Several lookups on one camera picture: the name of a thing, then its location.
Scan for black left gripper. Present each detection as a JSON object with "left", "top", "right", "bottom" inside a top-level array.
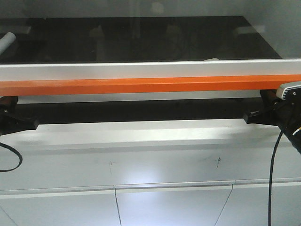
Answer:
[{"left": 0, "top": 96, "right": 39, "bottom": 136}]

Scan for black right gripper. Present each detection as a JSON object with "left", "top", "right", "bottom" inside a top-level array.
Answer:
[{"left": 243, "top": 89, "right": 301, "bottom": 128}]

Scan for fume hood sash orange strip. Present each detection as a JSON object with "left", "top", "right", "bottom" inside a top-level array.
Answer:
[{"left": 0, "top": 59, "right": 301, "bottom": 96}]

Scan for glass jar with beige lid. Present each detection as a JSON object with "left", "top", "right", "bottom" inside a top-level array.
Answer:
[{"left": 204, "top": 58, "right": 219, "bottom": 62}]

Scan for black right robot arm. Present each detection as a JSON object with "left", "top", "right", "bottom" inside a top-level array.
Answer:
[{"left": 243, "top": 90, "right": 301, "bottom": 152}]

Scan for rolled paper poster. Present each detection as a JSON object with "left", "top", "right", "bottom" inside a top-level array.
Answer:
[{"left": 0, "top": 32, "right": 16, "bottom": 55}]

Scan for white fume hood base cabinet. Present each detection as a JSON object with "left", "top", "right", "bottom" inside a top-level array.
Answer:
[{"left": 0, "top": 118, "right": 301, "bottom": 226}]

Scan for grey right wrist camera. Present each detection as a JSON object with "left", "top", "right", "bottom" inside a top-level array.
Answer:
[{"left": 276, "top": 81, "right": 301, "bottom": 100}]

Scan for black left camera cable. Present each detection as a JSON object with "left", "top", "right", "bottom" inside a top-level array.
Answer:
[{"left": 0, "top": 142, "right": 23, "bottom": 172}]

